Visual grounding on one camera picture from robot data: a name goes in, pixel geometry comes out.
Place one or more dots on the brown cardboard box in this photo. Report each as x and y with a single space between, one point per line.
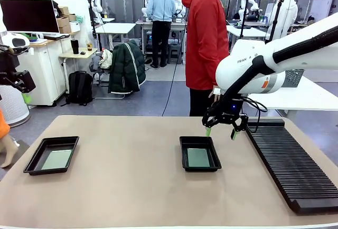
63 10
63 22
64 29
70 17

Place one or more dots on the glass with yellow drink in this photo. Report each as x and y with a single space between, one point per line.
89 47

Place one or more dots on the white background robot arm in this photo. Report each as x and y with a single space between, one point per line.
251 2
96 2
144 2

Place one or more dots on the person in white coat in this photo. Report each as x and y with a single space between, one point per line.
287 15

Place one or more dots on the grey chair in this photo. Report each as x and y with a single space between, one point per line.
95 66

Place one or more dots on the black slotted PCB rack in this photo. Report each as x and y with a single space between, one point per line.
290 165

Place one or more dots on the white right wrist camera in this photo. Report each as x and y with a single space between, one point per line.
217 91

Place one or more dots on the small wooden side table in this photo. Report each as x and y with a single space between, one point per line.
79 55

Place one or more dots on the black tripod stand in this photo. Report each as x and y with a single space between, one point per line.
275 23
244 23

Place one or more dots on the blue bowl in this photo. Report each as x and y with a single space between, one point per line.
31 39

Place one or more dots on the grey mesh basket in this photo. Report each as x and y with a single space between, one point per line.
294 78

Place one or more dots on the white cabinet wooden top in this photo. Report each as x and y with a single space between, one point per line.
45 76

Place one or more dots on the dark green jacket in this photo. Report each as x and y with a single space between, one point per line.
126 68

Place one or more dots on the white storage box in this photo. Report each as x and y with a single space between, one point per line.
75 26

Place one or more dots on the green plastic item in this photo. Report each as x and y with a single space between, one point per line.
19 36

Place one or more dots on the black computer monitor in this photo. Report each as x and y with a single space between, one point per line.
29 15

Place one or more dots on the green circuit board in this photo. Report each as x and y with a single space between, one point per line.
198 157
56 159

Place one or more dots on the person's right hand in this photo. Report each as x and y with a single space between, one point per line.
216 97

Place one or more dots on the white perforated cylinder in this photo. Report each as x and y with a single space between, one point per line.
13 113

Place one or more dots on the white background table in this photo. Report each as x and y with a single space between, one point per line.
245 32

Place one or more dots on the black backpack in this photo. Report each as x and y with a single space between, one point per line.
80 86

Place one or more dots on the person in red jacket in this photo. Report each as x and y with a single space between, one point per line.
206 41

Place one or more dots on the black tumbler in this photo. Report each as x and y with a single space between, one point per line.
75 47

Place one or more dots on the black ESD tray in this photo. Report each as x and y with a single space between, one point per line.
198 142
52 142

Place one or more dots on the person in blue sweater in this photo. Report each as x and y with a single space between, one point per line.
161 10

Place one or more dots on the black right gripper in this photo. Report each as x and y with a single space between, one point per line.
229 110

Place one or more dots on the grey workbench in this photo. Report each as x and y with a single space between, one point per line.
142 23

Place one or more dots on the white cloth bag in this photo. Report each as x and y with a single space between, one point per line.
106 59

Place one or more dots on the black keyboard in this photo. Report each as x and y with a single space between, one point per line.
56 36

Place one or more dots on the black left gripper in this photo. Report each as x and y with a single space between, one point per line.
6 68

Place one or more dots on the white desk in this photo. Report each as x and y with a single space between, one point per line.
116 28

